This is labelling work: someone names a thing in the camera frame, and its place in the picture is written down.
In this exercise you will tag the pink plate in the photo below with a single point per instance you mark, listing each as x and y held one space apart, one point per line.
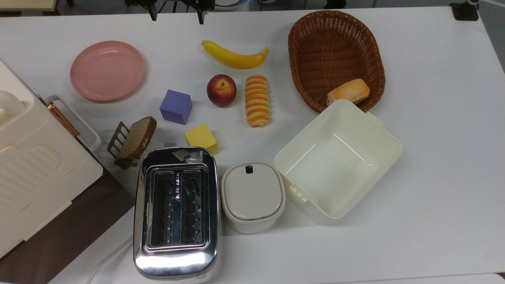
107 71

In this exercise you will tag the beige side table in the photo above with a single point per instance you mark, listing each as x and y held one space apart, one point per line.
23 4

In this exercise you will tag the cream open plastic box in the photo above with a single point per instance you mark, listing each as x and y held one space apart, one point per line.
335 173

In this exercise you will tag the brown toast rack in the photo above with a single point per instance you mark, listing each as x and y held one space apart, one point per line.
115 140

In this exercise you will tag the copper latch strip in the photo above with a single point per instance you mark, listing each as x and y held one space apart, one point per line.
63 118

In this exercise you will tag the orange striped twisted bread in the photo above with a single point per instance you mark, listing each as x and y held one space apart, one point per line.
257 100

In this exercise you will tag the black table clamp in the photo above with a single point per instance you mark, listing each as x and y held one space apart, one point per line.
464 11

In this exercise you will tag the yellow foam cube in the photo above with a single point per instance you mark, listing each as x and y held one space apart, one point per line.
201 137

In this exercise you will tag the dark brown oven front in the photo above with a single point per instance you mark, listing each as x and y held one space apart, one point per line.
59 244

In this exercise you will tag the brown wicker basket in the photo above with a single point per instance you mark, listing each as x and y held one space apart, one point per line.
331 51

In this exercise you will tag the purple foam cube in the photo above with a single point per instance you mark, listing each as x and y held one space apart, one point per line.
175 106

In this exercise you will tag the yellow round fruit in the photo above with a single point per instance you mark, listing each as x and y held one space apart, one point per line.
232 58

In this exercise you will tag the silver two-slot toaster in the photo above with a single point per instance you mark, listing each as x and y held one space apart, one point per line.
176 256

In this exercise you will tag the white lidded container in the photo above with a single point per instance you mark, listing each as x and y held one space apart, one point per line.
252 195

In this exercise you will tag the brown bread slice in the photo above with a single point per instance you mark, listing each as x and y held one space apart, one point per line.
138 138

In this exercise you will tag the red apple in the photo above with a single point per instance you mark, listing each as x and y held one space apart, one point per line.
221 90

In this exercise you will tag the golden square bread roll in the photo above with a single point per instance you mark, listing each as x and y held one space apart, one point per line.
349 91

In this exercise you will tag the large cream appliance housing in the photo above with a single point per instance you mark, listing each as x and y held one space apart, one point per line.
35 165

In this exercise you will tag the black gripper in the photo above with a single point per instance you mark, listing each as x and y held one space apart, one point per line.
173 2

